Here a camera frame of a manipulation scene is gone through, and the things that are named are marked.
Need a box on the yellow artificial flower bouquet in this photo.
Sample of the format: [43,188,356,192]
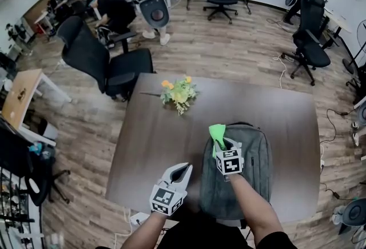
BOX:
[139,75,201,117]

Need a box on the person's black shirt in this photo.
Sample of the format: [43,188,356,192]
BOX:
[96,210,298,249]

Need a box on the white desk with black legs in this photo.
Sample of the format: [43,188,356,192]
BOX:
[320,5,361,71]

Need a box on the person's left forearm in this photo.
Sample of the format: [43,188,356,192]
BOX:
[120,210,168,249]

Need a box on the black railing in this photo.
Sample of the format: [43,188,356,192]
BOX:
[0,166,45,249]

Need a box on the person's right forearm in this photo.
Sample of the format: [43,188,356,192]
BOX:
[228,173,287,246]

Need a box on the teal plastic bag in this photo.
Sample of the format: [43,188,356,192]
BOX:
[28,141,48,156]

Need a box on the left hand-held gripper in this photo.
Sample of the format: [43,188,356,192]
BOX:
[149,162,194,217]

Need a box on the black cable with adapter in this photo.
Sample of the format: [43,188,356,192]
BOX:
[320,182,355,202]
[327,109,350,143]

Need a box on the light wooden desk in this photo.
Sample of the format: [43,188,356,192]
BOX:
[0,68,72,131]

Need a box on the grey waste bin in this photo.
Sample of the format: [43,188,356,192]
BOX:
[37,119,59,142]

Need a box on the black standing fan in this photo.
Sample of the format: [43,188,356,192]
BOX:
[342,19,366,74]

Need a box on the green cloth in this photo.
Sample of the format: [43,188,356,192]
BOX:
[208,124,228,158]

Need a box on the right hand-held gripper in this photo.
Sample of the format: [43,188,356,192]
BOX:
[213,136,245,176]

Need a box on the grey backpack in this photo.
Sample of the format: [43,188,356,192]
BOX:
[198,122,274,230]

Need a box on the black chair with white patch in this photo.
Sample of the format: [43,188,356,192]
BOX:
[0,118,71,208]

